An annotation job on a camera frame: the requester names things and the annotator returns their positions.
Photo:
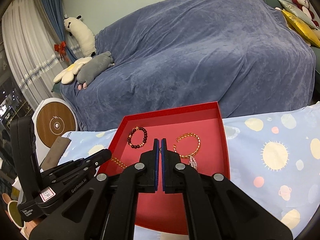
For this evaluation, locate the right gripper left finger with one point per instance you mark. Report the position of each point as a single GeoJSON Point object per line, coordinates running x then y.
{"type": "Point", "coordinates": [106, 206]}

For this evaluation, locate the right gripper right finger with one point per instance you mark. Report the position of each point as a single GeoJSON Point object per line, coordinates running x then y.
{"type": "Point", "coordinates": [215, 207]}

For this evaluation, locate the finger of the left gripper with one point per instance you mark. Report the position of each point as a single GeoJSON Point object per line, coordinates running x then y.
{"type": "Point", "coordinates": [71, 167]}

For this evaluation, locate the red jewelry tray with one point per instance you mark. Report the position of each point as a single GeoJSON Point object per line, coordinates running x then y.
{"type": "Point", "coordinates": [190, 129]}

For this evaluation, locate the round wooden white device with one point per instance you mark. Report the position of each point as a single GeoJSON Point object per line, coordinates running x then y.
{"type": "Point", "coordinates": [52, 118]}

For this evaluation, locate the light blue planet tablecloth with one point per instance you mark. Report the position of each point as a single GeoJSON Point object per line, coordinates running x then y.
{"type": "Point", "coordinates": [275, 160]}

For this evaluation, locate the flower shaped cushion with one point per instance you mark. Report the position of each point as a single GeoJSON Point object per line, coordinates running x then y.
{"type": "Point", "coordinates": [67, 75]}

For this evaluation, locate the grey plush toy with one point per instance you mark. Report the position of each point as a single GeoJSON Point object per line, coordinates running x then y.
{"type": "Point", "coordinates": [93, 68]}

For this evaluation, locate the white sheer curtain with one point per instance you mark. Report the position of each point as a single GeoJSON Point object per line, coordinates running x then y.
{"type": "Point", "coordinates": [29, 48]}

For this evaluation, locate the white plush animal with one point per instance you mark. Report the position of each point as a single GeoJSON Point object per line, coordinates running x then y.
{"type": "Point", "coordinates": [83, 35]}

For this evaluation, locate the blue sofa cover blanket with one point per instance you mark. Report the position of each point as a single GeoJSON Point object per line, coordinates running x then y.
{"type": "Point", "coordinates": [190, 60]}

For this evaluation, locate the blue curtain with red bow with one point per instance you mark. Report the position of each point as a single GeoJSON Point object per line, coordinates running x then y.
{"type": "Point", "coordinates": [54, 12]}

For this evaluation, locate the gold pillow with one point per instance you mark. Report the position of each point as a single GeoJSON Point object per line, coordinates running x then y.
{"type": "Point", "coordinates": [301, 27]}

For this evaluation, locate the silver grey pillow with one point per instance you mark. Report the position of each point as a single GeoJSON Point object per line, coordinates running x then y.
{"type": "Point", "coordinates": [292, 8]}

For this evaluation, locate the red monkey plush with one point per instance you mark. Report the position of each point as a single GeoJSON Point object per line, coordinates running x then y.
{"type": "Point", "coordinates": [304, 6]}

